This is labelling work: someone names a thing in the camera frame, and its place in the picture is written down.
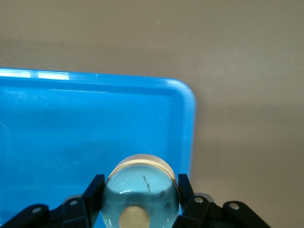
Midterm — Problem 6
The light blue call bell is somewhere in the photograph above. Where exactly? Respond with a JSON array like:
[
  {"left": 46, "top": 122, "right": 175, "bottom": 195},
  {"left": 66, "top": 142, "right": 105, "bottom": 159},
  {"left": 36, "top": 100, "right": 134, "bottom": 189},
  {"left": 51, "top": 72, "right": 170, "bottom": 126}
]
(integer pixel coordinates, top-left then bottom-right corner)
[{"left": 102, "top": 153, "right": 180, "bottom": 228}]

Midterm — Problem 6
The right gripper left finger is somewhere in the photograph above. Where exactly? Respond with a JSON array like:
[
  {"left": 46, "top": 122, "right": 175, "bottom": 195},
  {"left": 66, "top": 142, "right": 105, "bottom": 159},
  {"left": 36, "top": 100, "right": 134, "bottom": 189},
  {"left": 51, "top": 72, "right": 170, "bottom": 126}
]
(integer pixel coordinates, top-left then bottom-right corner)
[{"left": 0, "top": 174, "right": 106, "bottom": 228}]

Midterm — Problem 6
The blue plastic tray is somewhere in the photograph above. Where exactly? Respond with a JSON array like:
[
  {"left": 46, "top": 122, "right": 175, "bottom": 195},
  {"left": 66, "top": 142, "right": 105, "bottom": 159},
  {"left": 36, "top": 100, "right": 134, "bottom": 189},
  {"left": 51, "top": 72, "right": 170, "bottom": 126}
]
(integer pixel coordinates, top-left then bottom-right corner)
[{"left": 0, "top": 67, "right": 197, "bottom": 228}]

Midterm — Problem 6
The brown table mat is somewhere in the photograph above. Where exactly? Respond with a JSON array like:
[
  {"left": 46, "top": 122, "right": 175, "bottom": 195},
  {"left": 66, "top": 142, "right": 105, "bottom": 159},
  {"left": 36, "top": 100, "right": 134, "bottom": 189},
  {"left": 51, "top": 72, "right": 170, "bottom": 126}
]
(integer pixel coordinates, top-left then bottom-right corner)
[{"left": 0, "top": 0, "right": 304, "bottom": 228}]

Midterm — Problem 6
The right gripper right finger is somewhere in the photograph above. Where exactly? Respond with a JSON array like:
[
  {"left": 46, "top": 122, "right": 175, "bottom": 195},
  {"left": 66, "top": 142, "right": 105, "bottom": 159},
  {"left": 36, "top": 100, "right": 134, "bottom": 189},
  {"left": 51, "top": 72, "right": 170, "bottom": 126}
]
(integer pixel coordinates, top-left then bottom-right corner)
[{"left": 172, "top": 173, "right": 271, "bottom": 228}]

